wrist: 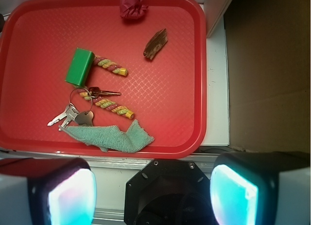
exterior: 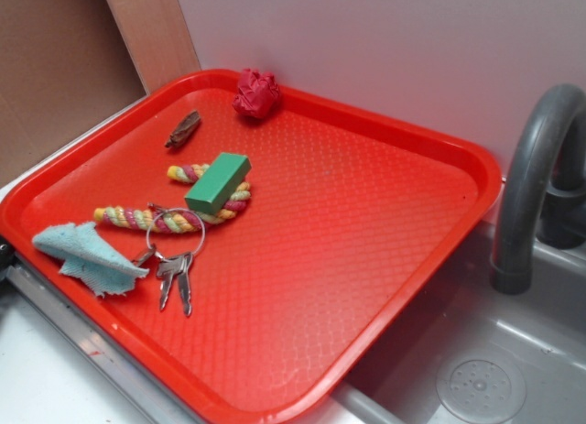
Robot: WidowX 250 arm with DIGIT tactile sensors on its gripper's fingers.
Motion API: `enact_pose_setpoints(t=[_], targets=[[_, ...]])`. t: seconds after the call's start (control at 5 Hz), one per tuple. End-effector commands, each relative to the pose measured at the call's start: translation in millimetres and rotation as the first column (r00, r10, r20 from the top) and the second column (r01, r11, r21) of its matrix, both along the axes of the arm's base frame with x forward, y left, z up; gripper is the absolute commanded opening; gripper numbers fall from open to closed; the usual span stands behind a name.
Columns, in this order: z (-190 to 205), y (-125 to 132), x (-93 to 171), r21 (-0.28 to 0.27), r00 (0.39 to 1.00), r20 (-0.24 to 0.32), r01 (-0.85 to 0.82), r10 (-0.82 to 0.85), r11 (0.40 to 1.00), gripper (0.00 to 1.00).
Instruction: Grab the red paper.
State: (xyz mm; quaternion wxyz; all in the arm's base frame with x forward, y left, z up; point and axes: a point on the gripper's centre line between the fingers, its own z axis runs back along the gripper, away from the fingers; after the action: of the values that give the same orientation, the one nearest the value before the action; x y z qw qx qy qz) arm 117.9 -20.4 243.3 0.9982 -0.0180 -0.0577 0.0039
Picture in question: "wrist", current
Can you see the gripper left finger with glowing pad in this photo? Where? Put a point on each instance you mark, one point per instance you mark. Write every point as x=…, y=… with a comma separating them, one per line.
x=53, y=191

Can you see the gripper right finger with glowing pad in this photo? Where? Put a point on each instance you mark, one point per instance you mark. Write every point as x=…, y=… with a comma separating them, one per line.
x=272, y=188

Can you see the crumpled red paper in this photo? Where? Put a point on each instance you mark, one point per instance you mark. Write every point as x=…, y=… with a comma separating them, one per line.
x=133, y=9

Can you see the teal knitted cloth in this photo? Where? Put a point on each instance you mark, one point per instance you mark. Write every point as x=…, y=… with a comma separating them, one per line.
x=111, y=137

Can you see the red plastic tray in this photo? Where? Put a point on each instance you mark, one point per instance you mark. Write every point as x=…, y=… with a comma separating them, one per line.
x=167, y=94

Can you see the green rectangular block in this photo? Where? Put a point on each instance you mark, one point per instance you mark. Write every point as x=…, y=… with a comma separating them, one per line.
x=80, y=66

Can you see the brown cardboard panel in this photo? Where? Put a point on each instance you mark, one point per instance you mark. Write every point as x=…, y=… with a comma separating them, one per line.
x=269, y=72

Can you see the brown wood piece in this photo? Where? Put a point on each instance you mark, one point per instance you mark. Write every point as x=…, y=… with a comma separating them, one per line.
x=155, y=44

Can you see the bunch of keys on ring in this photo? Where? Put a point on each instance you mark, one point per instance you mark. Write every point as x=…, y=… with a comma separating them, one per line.
x=71, y=113

